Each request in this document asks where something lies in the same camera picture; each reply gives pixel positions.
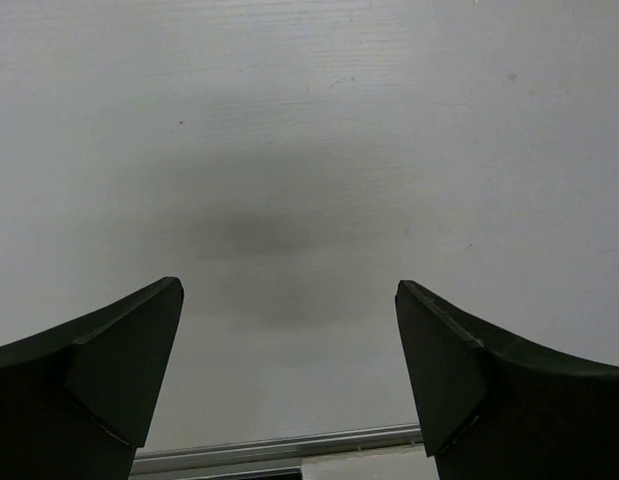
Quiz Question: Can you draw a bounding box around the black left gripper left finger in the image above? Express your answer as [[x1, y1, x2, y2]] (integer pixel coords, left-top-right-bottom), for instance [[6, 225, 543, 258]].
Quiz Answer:
[[0, 277, 184, 480]]

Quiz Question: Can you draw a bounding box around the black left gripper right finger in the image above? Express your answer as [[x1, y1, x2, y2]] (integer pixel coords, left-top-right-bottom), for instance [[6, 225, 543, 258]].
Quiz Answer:
[[395, 280, 619, 479]]

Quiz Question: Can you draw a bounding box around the aluminium table edge rail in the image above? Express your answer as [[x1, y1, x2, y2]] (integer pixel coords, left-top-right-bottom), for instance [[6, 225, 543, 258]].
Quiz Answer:
[[130, 424, 422, 479]]

